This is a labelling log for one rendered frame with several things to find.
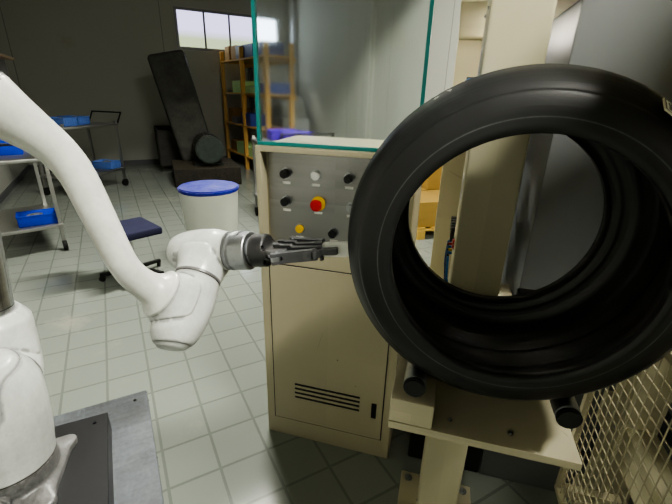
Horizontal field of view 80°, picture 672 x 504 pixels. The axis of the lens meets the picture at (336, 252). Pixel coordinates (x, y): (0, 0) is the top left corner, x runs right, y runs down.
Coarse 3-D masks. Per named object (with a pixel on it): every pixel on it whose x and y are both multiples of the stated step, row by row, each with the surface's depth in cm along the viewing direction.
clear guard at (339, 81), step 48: (288, 0) 119; (336, 0) 115; (384, 0) 112; (432, 0) 108; (288, 48) 124; (336, 48) 120; (384, 48) 116; (288, 96) 129; (336, 96) 125; (384, 96) 121; (288, 144) 134; (336, 144) 130
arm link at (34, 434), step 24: (0, 360) 71; (24, 360) 73; (0, 384) 68; (24, 384) 71; (0, 408) 68; (24, 408) 70; (48, 408) 76; (0, 432) 68; (24, 432) 71; (48, 432) 76; (0, 456) 68; (24, 456) 71; (48, 456) 77; (0, 480) 70
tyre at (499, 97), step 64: (448, 128) 59; (512, 128) 56; (576, 128) 54; (640, 128) 53; (384, 192) 65; (640, 192) 79; (384, 256) 68; (640, 256) 81; (384, 320) 73; (448, 320) 97; (512, 320) 96; (576, 320) 88; (640, 320) 63; (448, 384) 79; (512, 384) 70; (576, 384) 67
